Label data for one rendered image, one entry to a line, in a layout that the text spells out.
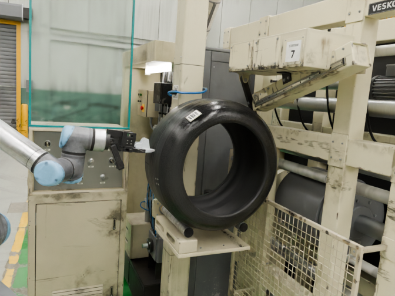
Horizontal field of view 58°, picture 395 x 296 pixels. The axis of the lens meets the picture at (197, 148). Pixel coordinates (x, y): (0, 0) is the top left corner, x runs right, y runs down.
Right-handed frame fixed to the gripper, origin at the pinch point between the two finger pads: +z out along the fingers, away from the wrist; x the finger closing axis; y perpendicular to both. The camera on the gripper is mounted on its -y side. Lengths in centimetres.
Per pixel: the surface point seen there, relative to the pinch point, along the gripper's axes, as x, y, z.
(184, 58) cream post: 28, 46, 18
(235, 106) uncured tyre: -10.3, 25.0, 30.8
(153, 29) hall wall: 921, 248, 236
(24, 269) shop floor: 160, -129, -41
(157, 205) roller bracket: 26.3, -30.9, 16.1
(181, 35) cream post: 31, 57, 16
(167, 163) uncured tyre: -10.9, -2.7, 4.1
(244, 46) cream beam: 12, 56, 42
